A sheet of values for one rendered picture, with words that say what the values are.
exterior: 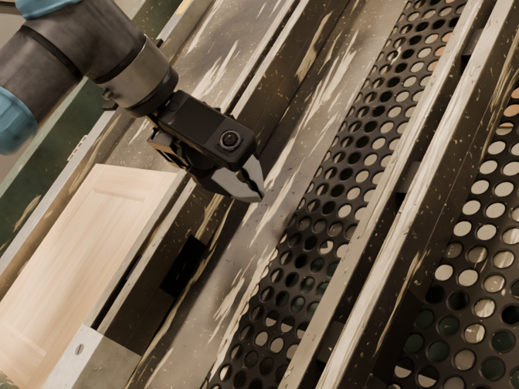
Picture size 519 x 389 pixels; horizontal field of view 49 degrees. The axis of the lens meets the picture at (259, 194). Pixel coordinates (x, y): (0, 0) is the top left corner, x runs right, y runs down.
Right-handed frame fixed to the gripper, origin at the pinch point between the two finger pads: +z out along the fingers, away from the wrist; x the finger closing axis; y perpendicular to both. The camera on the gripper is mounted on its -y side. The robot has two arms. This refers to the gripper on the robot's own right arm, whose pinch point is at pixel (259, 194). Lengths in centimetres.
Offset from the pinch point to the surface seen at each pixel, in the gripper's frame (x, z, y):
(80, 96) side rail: -11, 0, 84
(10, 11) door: -70, 8, 323
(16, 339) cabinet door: 37, 4, 37
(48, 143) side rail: 3, 1, 82
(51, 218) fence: 17, 3, 56
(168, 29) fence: -32, -1, 64
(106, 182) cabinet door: 5.8, 2.7, 45.8
